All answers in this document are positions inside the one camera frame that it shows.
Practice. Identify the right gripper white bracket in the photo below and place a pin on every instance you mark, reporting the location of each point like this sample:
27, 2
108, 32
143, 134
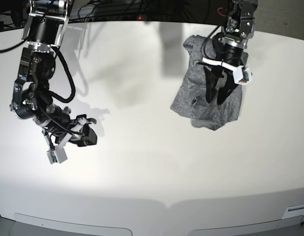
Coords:
79, 133

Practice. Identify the grey long-sleeve T-shirt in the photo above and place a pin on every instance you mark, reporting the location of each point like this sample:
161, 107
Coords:
197, 96

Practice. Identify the black power strip with LED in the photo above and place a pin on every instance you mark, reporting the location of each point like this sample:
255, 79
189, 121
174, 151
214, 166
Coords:
133, 16

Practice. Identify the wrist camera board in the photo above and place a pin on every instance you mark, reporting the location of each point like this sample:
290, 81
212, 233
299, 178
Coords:
52, 157
247, 76

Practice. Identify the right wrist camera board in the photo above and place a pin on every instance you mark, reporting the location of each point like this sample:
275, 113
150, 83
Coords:
52, 157

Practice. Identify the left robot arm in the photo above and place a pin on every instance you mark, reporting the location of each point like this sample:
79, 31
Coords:
239, 24

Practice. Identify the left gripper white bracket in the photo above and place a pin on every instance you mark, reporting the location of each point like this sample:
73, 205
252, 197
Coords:
221, 58

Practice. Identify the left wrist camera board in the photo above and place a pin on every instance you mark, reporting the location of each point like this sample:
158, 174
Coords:
247, 76

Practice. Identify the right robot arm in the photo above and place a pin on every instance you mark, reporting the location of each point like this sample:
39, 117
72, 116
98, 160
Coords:
32, 97

